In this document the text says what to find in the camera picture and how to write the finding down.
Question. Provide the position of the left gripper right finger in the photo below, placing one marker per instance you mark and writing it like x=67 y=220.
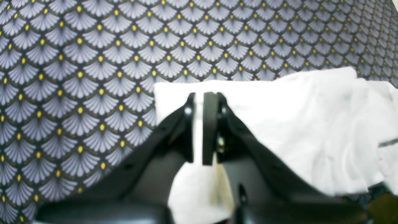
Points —
x=265 y=190

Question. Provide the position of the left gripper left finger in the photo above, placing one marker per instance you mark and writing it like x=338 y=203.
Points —
x=138 y=189

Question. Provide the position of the white T-shirt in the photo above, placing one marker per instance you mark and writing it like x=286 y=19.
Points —
x=336 y=131

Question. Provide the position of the patterned fan-print table cloth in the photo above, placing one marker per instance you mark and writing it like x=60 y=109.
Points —
x=77 y=76

